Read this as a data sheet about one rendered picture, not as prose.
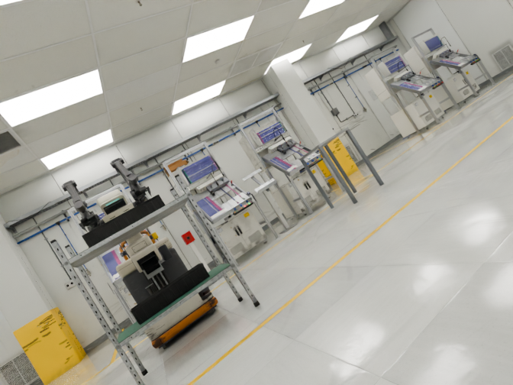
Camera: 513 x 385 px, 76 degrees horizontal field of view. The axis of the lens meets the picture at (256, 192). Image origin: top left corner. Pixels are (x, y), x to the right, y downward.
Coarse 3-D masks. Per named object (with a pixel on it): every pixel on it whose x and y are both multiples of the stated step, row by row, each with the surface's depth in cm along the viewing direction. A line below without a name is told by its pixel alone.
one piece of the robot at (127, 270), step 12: (168, 240) 320; (120, 264) 302; (132, 264) 304; (168, 264) 314; (180, 264) 318; (120, 276) 300; (132, 276) 302; (144, 276) 305; (156, 276) 302; (168, 276) 312; (132, 288) 300; (144, 288) 303; (156, 288) 303
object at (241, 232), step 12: (240, 216) 505; (252, 216) 511; (216, 228) 488; (228, 228) 494; (240, 228) 501; (252, 228) 507; (228, 240) 490; (240, 240) 496; (252, 240) 502; (216, 252) 531; (240, 252) 492
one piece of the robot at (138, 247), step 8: (120, 208) 287; (128, 208) 289; (104, 216) 282; (112, 216) 283; (128, 240) 286; (136, 240) 289; (144, 240) 288; (128, 248) 282; (136, 248) 285; (144, 248) 285; (152, 248) 285; (136, 256) 280; (160, 256) 287; (136, 264) 279
